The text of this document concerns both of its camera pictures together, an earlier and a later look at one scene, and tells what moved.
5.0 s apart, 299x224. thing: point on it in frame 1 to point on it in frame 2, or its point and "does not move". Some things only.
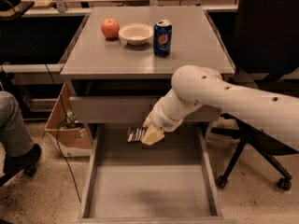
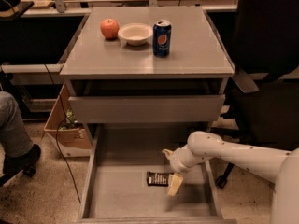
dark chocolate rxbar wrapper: [135, 133] to [157, 178]
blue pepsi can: [163, 31] does not move
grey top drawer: [113, 108] does not move
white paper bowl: [135, 34] does not move
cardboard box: [67, 136] does not move
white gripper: [162, 119] to [176, 161]
